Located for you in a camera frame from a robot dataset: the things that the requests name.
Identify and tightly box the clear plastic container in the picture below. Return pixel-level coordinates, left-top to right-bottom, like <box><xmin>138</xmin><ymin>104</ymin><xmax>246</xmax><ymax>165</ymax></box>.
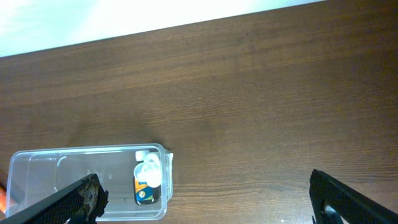
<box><xmin>5</xmin><ymin>144</ymin><xmax>173</xmax><ymax>222</ymax></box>

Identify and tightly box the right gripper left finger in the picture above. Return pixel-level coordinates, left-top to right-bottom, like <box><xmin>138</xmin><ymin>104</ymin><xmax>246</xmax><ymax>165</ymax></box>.
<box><xmin>1</xmin><ymin>174</ymin><xmax>109</xmax><ymax>224</ymax></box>

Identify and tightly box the dark dropper bottle white cap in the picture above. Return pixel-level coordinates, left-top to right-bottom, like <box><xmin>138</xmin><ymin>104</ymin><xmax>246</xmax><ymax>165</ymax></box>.
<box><xmin>133</xmin><ymin>150</ymin><xmax>162</xmax><ymax>206</ymax></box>

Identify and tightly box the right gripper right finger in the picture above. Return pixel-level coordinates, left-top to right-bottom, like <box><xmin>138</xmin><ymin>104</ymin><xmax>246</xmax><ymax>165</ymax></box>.
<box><xmin>309</xmin><ymin>169</ymin><xmax>397</xmax><ymax>224</ymax></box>

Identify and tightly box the white spray bottle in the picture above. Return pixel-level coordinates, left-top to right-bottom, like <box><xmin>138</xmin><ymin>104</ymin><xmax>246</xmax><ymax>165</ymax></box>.
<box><xmin>134</xmin><ymin>150</ymin><xmax>162</xmax><ymax>188</ymax></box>

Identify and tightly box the orange tablet tube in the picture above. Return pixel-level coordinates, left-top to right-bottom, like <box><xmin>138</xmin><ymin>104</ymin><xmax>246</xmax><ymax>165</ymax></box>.
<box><xmin>0</xmin><ymin>186</ymin><xmax>7</xmax><ymax>213</ymax></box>

